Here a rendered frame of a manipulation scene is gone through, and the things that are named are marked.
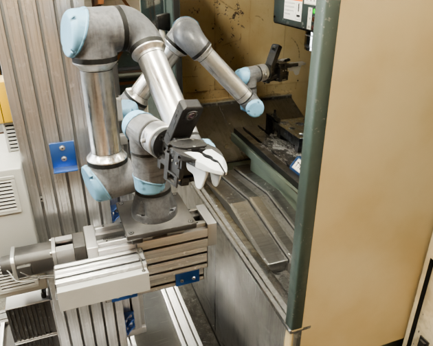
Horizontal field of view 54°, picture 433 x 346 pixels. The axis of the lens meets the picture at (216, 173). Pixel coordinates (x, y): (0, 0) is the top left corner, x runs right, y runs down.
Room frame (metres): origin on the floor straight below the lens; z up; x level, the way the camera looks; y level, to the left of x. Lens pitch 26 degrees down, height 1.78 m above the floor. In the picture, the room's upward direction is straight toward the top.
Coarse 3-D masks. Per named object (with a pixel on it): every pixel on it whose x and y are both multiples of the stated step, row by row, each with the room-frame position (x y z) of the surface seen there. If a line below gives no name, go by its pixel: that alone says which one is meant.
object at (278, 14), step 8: (280, 0) 2.12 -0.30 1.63; (280, 8) 2.11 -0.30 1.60; (304, 8) 1.91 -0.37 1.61; (280, 16) 2.11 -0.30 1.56; (304, 16) 1.91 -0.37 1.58; (312, 16) 1.85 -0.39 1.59; (288, 24) 2.03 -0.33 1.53; (296, 24) 1.96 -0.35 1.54; (304, 24) 1.90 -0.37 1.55; (312, 24) 1.84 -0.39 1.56
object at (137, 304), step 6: (126, 144) 1.38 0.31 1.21; (126, 150) 1.38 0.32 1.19; (114, 198) 1.35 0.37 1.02; (120, 198) 1.35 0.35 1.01; (126, 198) 1.36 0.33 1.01; (132, 198) 1.38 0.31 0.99; (114, 204) 1.35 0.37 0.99; (114, 222) 1.29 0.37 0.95; (126, 300) 1.35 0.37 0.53; (132, 300) 1.35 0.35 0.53; (138, 300) 1.36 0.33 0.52; (126, 306) 1.35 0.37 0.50; (132, 306) 1.35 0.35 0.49; (138, 306) 1.36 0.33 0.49; (138, 312) 1.36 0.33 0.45; (138, 318) 1.36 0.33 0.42; (144, 318) 1.38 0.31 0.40; (138, 324) 1.36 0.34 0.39
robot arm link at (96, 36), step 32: (64, 32) 1.11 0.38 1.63; (96, 32) 1.08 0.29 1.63; (128, 32) 1.13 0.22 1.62; (96, 64) 1.08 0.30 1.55; (96, 96) 1.09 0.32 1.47; (96, 128) 1.09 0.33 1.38; (96, 160) 1.09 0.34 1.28; (128, 160) 1.15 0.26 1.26; (96, 192) 1.06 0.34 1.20; (128, 192) 1.12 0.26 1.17
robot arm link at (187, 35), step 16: (176, 32) 1.72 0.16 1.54; (192, 32) 1.69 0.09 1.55; (192, 48) 1.67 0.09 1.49; (208, 48) 1.69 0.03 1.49; (208, 64) 1.69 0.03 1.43; (224, 64) 1.71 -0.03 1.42; (224, 80) 1.70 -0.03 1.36; (240, 80) 1.72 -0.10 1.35; (240, 96) 1.70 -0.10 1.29; (256, 96) 1.74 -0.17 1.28; (256, 112) 1.69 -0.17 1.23
